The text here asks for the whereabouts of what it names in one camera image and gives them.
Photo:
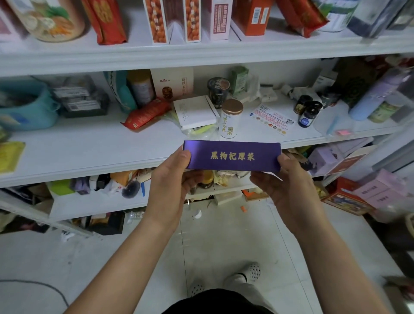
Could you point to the person's white shoe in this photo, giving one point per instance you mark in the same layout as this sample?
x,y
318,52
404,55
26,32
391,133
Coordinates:
x,y
249,272
196,288

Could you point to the dark red foil pouches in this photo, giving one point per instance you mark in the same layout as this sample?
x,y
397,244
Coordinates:
x,y
303,14

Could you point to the person's right hand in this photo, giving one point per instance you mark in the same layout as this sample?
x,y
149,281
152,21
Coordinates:
x,y
294,200

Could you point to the small dark bottle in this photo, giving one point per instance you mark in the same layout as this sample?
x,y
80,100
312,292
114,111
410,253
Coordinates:
x,y
302,105
310,115

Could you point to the white tub green label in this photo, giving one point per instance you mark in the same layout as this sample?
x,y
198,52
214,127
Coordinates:
x,y
337,14

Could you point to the yellow tag packet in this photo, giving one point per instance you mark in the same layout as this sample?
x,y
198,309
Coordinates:
x,y
11,156

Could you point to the small green jar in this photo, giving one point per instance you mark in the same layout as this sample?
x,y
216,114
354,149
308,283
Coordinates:
x,y
385,111

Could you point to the person's left hand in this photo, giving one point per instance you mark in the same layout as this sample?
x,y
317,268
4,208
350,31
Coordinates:
x,y
168,194

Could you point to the red box white edge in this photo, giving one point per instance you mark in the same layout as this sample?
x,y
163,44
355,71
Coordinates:
x,y
192,19
155,21

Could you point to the teal pouch bag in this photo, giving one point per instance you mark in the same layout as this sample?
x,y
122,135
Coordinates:
x,y
120,90

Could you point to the yellow bottle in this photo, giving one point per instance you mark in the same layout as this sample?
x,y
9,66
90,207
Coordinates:
x,y
141,89

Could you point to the white flat box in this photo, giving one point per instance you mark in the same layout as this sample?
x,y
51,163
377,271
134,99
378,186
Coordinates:
x,y
195,111

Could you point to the red pouch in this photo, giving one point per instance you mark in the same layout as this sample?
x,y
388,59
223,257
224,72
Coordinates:
x,y
147,114

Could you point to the purple blue long box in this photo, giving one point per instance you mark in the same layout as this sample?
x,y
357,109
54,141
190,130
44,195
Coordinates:
x,y
233,155

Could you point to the white box brown print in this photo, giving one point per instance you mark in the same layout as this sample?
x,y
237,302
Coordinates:
x,y
173,81

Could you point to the person's right forearm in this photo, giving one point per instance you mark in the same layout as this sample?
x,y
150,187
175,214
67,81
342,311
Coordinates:
x,y
339,275

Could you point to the small black grey boxes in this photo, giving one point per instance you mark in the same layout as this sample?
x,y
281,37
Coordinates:
x,y
79,97

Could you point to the small green pack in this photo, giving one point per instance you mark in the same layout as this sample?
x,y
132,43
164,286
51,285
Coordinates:
x,y
239,79

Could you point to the colourful flat box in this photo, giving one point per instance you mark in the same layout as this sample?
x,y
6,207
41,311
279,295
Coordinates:
x,y
348,200

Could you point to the teal plastic basket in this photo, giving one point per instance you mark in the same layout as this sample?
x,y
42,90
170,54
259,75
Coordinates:
x,y
29,110

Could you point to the lavender bottle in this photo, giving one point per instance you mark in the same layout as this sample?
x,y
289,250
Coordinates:
x,y
375,94

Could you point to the white metal shelving unit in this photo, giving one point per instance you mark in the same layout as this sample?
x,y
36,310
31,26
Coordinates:
x,y
97,145

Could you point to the white colourful sticker sheet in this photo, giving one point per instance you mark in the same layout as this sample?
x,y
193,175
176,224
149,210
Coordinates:
x,y
271,120

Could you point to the person's black clothing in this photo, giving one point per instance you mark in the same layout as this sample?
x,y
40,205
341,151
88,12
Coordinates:
x,y
217,303

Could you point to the orange red long box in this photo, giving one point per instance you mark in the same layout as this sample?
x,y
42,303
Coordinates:
x,y
252,16

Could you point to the dark jar with lid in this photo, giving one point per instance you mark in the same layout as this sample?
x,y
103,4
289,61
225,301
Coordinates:
x,y
218,92

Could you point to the red-brown box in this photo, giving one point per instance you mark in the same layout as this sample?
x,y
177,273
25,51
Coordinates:
x,y
10,22

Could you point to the pink carton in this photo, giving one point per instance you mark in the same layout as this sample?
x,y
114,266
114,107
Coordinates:
x,y
380,187

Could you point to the pink blossom box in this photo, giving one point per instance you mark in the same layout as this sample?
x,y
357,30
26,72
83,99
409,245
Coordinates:
x,y
220,18

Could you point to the beige cylinder canister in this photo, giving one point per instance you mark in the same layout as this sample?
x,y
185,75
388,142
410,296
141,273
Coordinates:
x,y
45,19

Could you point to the person's left forearm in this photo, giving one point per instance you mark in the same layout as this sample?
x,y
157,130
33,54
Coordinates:
x,y
120,272

